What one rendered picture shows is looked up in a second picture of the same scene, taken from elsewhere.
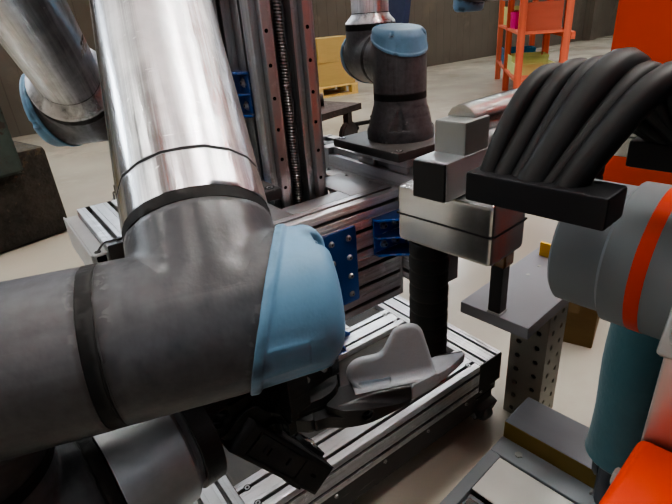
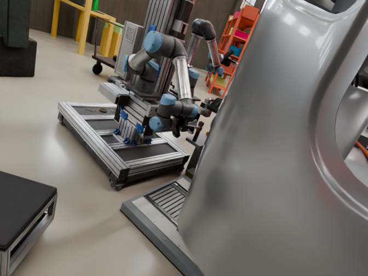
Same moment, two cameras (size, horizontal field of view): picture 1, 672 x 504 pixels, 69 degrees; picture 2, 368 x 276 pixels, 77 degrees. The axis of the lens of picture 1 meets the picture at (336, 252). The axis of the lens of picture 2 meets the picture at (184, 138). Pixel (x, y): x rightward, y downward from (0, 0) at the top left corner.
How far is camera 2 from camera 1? 1.08 m
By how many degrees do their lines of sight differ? 18
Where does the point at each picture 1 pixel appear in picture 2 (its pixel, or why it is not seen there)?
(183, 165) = (188, 96)
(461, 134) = (207, 101)
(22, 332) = (179, 104)
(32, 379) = (179, 108)
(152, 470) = (174, 121)
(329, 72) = not seen: hidden behind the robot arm
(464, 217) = (205, 110)
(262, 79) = (163, 71)
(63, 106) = (134, 67)
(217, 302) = (190, 107)
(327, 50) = not seen: hidden behind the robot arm
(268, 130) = (160, 82)
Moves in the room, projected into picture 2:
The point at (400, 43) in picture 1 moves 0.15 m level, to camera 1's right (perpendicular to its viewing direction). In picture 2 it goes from (193, 75) to (208, 80)
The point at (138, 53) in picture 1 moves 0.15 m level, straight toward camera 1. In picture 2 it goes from (185, 84) to (199, 93)
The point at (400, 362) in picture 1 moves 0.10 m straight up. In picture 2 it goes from (194, 124) to (199, 109)
